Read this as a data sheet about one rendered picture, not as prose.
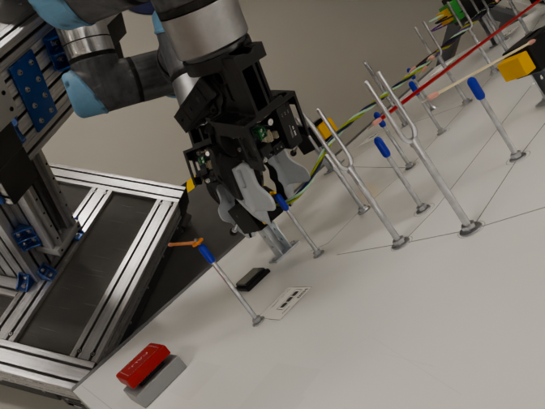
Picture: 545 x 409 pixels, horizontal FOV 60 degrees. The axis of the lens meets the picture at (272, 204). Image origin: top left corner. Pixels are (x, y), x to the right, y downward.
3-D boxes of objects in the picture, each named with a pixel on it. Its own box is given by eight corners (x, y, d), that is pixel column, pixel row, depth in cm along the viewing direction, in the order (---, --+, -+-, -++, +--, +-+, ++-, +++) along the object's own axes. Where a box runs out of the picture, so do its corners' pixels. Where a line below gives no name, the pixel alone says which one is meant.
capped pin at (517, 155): (508, 165, 43) (459, 84, 41) (511, 157, 44) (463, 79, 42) (525, 158, 41) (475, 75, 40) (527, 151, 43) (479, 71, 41)
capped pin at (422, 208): (421, 215, 45) (372, 141, 44) (414, 213, 46) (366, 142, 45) (433, 206, 45) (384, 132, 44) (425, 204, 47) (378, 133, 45)
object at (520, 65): (537, 67, 47) (526, 49, 46) (527, 75, 46) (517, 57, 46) (514, 75, 49) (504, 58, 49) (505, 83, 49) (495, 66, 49)
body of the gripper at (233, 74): (263, 178, 47) (215, 66, 41) (216, 166, 53) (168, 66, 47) (314, 139, 50) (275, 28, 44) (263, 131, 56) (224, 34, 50)
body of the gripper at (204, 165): (193, 191, 67) (167, 110, 67) (217, 187, 75) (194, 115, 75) (240, 174, 65) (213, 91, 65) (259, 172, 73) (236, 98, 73)
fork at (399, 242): (402, 249, 41) (311, 114, 39) (388, 251, 42) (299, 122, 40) (414, 235, 42) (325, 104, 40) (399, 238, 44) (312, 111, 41)
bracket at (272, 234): (292, 243, 66) (271, 214, 65) (300, 241, 63) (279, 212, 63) (269, 263, 64) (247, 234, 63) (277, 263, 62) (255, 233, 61)
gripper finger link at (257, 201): (276, 246, 52) (255, 172, 48) (245, 232, 57) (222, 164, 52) (296, 232, 54) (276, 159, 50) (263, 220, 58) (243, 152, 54)
